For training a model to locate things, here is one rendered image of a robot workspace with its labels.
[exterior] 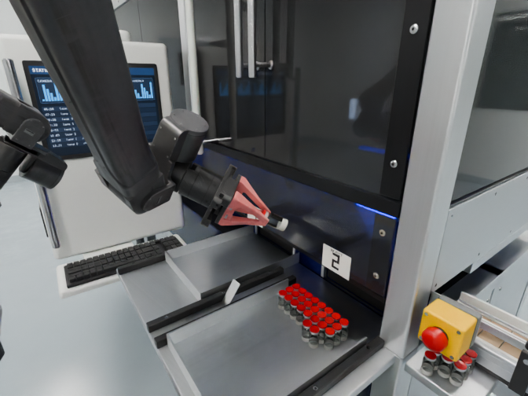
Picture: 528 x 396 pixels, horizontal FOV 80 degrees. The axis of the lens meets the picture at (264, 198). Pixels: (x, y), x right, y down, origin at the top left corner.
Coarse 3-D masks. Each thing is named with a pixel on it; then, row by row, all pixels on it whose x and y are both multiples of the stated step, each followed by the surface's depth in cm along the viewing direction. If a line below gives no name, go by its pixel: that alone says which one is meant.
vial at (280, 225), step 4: (268, 212) 53; (268, 216) 53; (272, 216) 53; (276, 216) 53; (272, 220) 53; (276, 220) 53; (280, 220) 53; (284, 220) 53; (268, 224) 53; (272, 224) 53; (276, 224) 53; (280, 224) 53; (284, 224) 53; (276, 228) 54; (280, 228) 53; (284, 228) 53
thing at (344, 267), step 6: (324, 246) 76; (324, 252) 77; (330, 252) 75; (336, 252) 74; (324, 258) 77; (330, 258) 76; (336, 258) 74; (342, 258) 73; (348, 258) 71; (324, 264) 78; (330, 264) 76; (336, 264) 74; (342, 264) 73; (348, 264) 71; (336, 270) 75; (342, 270) 73; (348, 270) 72; (342, 276) 74; (348, 276) 72
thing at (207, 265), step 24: (216, 240) 110; (240, 240) 113; (264, 240) 113; (192, 264) 98; (216, 264) 98; (240, 264) 98; (264, 264) 98; (288, 264) 97; (192, 288) 84; (216, 288) 82
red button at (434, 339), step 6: (426, 330) 56; (432, 330) 55; (438, 330) 55; (426, 336) 55; (432, 336) 54; (438, 336) 54; (444, 336) 54; (426, 342) 55; (432, 342) 54; (438, 342) 54; (444, 342) 53; (432, 348) 55; (438, 348) 54; (444, 348) 54
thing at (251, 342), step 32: (224, 320) 76; (256, 320) 76; (288, 320) 76; (192, 352) 67; (224, 352) 67; (256, 352) 67; (288, 352) 67; (320, 352) 67; (352, 352) 64; (192, 384) 57; (224, 384) 60; (256, 384) 60; (288, 384) 60
